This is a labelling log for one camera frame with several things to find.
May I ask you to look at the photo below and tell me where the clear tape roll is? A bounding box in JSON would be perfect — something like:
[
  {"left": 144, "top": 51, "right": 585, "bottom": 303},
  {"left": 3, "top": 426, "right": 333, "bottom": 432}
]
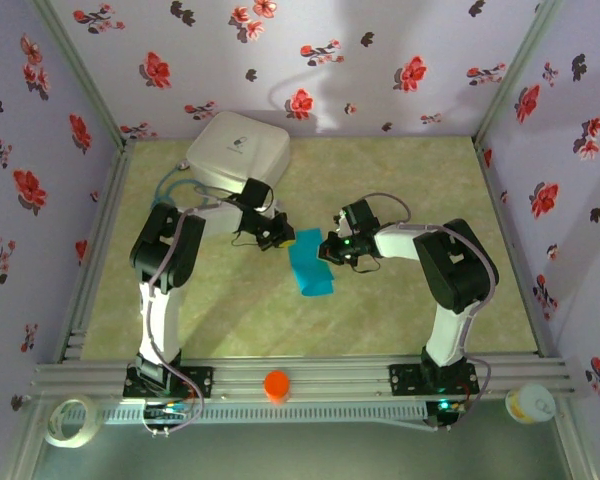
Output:
[{"left": 43, "top": 394, "right": 101, "bottom": 449}]

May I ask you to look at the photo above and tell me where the grey left arm cable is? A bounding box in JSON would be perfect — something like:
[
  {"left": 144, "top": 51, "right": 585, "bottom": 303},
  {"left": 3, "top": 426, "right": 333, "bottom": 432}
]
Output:
[{"left": 142, "top": 184, "right": 261, "bottom": 436}]

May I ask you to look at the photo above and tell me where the white square plastic box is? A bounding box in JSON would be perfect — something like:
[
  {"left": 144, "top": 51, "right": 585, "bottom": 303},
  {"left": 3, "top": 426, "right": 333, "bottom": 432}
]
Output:
[{"left": 185, "top": 110, "right": 291, "bottom": 201}]

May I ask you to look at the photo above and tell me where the white slotted cable duct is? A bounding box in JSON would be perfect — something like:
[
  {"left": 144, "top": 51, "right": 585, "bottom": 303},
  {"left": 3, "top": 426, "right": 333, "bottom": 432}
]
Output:
[{"left": 99, "top": 402, "right": 429, "bottom": 425}]

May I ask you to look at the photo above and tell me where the small circuit board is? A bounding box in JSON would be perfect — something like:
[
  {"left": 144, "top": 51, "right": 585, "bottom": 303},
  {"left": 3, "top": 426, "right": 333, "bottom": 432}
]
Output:
[
  {"left": 437, "top": 397, "right": 469, "bottom": 431},
  {"left": 142, "top": 402, "right": 191, "bottom": 436}
]

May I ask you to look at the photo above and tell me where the long aluminium base rail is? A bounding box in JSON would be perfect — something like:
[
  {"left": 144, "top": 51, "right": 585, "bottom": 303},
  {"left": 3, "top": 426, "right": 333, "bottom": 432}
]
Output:
[{"left": 29, "top": 355, "right": 579, "bottom": 401}]

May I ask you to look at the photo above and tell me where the aluminium frame post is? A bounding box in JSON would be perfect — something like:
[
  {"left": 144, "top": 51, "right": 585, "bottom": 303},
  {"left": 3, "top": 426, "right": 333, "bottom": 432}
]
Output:
[
  {"left": 29, "top": 0, "right": 136, "bottom": 151},
  {"left": 472, "top": 0, "right": 566, "bottom": 149}
]

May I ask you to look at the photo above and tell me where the orange plastic cap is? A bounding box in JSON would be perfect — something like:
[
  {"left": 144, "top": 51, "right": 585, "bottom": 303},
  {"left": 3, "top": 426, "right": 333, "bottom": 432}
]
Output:
[{"left": 263, "top": 369, "right": 292, "bottom": 405}]

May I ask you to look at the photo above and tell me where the light blue coiled cable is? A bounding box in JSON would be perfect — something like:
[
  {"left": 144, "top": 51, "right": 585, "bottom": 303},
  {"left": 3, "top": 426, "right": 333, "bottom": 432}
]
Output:
[{"left": 149, "top": 159, "right": 211, "bottom": 211}]

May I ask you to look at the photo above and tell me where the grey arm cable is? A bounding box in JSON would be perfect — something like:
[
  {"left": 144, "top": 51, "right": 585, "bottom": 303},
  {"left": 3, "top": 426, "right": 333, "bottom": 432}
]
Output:
[
  {"left": 364, "top": 192, "right": 499, "bottom": 431},
  {"left": 142, "top": 184, "right": 261, "bottom": 436}
]

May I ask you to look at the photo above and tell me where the aluminium side rail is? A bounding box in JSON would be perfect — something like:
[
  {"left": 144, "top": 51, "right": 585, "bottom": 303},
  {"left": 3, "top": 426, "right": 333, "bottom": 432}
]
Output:
[
  {"left": 472, "top": 137, "right": 556, "bottom": 359},
  {"left": 54, "top": 139, "right": 136, "bottom": 364}
]

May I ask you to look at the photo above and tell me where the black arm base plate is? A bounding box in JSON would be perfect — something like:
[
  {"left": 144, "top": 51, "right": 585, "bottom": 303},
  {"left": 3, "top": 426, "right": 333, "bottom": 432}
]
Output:
[
  {"left": 388, "top": 363, "right": 480, "bottom": 397},
  {"left": 123, "top": 365, "right": 215, "bottom": 400}
]

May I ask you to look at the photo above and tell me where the white yellow round container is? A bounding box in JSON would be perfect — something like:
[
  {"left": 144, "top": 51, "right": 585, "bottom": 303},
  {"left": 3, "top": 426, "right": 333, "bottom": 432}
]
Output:
[{"left": 504, "top": 383, "right": 556, "bottom": 425}]

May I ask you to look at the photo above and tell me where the grey right arm cable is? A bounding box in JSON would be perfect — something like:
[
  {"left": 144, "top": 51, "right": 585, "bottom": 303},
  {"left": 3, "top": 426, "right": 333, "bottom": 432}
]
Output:
[{"left": 364, "top": 192, "right": 499, "bottom": 431}]

